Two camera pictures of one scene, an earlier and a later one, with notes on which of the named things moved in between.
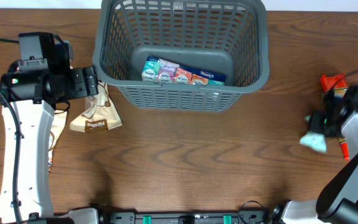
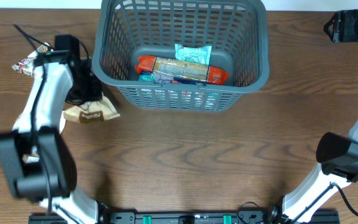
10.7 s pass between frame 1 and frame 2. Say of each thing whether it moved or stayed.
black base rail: stayed
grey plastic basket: stayed
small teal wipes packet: moved
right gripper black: moved
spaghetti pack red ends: moved
